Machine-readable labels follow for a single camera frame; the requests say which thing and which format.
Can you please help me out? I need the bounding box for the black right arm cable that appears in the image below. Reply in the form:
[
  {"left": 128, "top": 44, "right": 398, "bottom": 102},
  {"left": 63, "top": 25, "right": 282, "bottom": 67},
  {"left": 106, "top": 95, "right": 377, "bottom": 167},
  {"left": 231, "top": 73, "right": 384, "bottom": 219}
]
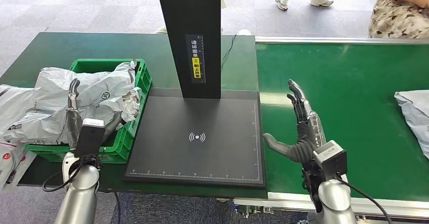
[{"left": 334, "top": 174, "right": 394, "bottom": 224}]

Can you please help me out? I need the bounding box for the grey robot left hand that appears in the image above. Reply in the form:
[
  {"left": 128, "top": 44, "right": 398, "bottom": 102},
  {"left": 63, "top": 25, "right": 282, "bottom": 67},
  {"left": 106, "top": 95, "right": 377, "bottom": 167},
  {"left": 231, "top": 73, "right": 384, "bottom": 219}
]
[{"left": 65, "top": 78, "right": 123, "bottom": 150}]

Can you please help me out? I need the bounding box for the metal bracket under conveyor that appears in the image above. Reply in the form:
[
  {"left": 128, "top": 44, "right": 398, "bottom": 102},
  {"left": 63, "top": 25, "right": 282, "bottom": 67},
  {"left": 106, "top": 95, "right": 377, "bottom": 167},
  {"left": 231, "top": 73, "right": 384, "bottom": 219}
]
[{"left": 234, "top": 204, "right": 274, "bottom": 218}]

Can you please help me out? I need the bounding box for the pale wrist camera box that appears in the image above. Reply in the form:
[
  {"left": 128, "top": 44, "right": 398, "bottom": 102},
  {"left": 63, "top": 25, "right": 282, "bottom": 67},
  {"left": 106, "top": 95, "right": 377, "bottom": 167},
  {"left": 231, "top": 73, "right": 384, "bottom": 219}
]
[
  {"left": 313, "top": 140, "right": 348, "bottom": 182},
  {"left": 74, "top": 118, "right": 106, "bottom": 160}
]

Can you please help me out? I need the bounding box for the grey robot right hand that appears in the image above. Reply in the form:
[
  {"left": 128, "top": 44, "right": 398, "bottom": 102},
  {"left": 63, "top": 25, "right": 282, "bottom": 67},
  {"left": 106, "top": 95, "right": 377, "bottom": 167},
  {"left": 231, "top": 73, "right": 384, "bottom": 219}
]
[{"left": 263, "top": 79, "right": 327, "bottom": 165}]

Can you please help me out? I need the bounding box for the white mailer with red print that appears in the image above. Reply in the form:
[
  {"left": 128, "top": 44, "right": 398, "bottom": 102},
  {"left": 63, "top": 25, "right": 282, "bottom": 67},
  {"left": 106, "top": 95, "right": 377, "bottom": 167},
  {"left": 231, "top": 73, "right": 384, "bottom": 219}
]
[{"left": 0, "top": 141, "right": 38, "bottom": 193}]

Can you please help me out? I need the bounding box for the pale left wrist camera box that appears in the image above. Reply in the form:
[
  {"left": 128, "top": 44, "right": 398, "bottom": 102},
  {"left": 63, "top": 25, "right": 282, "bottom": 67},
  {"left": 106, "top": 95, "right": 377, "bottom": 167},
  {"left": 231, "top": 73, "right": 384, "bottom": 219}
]
[{"left": 74, "top": 118, "right": 106, "bottom": 160}]

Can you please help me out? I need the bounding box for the grey courier package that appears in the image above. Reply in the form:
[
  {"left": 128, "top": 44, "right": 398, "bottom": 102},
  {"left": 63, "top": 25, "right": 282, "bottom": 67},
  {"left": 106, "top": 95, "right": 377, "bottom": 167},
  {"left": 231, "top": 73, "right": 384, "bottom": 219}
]
[
  {"left": 394, "top": 89, "right": 429, "bottom": 160},
  {"left": 1, "top": 60, "right": 142, "bottom": 146}
]

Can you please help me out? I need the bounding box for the black inbound scanner machine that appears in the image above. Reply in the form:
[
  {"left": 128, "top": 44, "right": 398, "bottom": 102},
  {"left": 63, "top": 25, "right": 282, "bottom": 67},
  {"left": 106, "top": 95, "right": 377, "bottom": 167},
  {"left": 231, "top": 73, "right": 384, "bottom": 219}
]
[{"left": 122, "top": 0, "right": 267, "bottom": 188}]

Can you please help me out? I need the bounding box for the dark green table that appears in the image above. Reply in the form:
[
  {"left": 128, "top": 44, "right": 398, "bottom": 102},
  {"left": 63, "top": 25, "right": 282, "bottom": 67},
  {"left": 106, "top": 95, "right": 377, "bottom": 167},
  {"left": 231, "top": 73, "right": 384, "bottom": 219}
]
[{"left": 0, "top": 32, "right": 268, "bottom": 200}]

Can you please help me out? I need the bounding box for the thin black table cable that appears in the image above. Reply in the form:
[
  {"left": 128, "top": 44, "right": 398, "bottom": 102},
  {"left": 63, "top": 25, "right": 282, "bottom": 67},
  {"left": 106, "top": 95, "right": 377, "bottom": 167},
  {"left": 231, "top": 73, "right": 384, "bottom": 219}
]
[{"left": 221, "top": 34, "right": 237, "bottom": 71}]

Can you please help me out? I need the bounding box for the black hanging cable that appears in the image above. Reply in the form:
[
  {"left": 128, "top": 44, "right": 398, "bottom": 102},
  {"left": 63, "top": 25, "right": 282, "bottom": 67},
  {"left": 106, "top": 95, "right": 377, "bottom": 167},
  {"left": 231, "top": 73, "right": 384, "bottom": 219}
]
[{"left": 113, "top": 191, "right": 122, "bottom": 224}]

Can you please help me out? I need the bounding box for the black left wrist camera cable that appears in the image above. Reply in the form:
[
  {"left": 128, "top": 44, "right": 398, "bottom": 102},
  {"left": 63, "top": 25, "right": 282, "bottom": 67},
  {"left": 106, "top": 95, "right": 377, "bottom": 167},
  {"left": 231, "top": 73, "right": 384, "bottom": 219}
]
[{"left": 41, "top": 156, "right": 85, "bottom": 193}]

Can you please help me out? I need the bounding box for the green plastic crate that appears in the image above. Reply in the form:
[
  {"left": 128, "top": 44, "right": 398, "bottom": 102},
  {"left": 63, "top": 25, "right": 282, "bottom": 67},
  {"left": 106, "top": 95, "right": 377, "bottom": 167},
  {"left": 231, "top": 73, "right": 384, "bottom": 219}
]
[{"left": 25, "top": 59, "right": 152, "bottom": 165}]

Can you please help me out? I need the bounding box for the seated person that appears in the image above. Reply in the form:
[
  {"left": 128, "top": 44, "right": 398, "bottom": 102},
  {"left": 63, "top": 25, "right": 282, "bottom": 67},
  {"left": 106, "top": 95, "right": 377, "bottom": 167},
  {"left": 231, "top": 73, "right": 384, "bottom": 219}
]
[{"left": 368, "top": 0, "right": 429, "bottom": 39}]

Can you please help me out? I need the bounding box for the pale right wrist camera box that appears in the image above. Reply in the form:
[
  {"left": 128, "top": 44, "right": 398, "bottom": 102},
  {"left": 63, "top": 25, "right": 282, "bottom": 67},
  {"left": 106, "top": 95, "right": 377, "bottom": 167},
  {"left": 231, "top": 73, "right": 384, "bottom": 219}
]
[{"left": 313, "top": 140, "right": 348, "bottom": 182}]

